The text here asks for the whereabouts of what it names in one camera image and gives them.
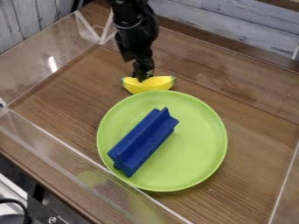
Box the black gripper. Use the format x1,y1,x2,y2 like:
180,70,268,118
107,0,159,82

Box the yellow toy banana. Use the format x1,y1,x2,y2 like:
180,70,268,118
121,75,175,94

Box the green round plate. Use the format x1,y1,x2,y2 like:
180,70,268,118
97,90,228,192

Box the blue plastic block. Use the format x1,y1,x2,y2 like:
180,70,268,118
107,108,179,178

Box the clear acrylic corner bracket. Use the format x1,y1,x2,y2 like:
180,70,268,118
75,10,117,46

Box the clear acrylic enclosure walls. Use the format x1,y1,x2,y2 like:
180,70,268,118
0,0,299,224

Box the black cable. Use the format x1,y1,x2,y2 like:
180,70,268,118
0,198,30,224

